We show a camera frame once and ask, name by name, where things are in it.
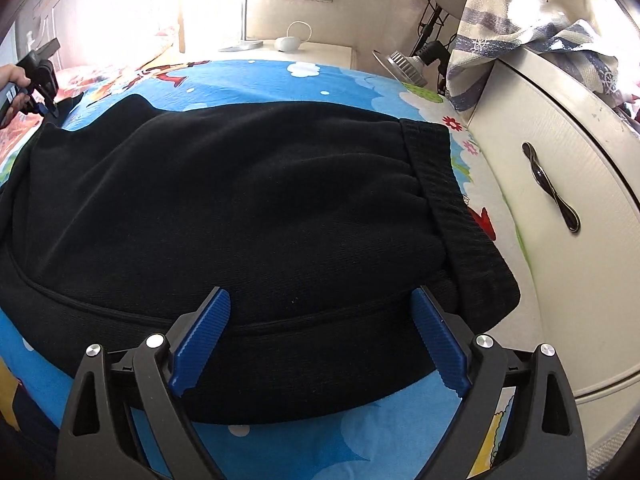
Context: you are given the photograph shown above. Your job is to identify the dark metal cabinet handle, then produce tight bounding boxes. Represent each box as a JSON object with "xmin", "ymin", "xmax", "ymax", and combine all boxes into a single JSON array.
[{"xmin": 522, "ymin": 142, "xmax": 582, "ymax": 235}]

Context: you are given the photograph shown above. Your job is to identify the blue cartoon play mat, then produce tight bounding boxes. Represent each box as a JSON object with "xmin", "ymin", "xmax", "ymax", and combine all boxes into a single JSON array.
[{"xmin": 1, "ymin": 61, "xmax": 536, "ymax": 479}]

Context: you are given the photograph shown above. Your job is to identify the silver spotlight lamp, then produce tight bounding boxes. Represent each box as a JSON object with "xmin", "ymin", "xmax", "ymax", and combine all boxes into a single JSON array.
[{"xmin": 372, "ymin": 41, "xmax": 450, "ymax": 88}]

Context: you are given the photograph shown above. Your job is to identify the white curved cabinet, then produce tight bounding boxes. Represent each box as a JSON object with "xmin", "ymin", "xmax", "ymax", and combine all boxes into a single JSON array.
[{"xmin": 469, "ymin": 50, "xmax": 639, "ymax": 446}]

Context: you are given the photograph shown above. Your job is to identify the white charger with cable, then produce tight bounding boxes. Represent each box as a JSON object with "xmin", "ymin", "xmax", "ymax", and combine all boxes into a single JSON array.
[{"xmin": 273, "ymin": 21, "xmax": 314, "ymax": 53}]

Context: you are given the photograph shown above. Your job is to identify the black pants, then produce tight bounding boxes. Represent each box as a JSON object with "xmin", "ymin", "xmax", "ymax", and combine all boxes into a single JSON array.
[{"xmin": 1, "ymin": 96, "xmax": 521, "ymax": 425}]

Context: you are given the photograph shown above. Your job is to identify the person's left hand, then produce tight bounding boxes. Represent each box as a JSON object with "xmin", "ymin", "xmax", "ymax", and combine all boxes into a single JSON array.
[{"xmin": 0, "ymin": 64, "xmax": 30, "ymax": 122}]

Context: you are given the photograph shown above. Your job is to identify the white nightstand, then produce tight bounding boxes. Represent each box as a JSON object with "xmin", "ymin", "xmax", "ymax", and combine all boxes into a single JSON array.
[{"xmin": 157, "ymin": 40, "xmax": 357, "ymax": 68}]

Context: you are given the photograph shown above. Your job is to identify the striped nautical curtain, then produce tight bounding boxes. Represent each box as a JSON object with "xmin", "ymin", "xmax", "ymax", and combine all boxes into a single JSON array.
[{"xmin": 446, "ymin": 0, "xmax": 639, "ymax": 126}]

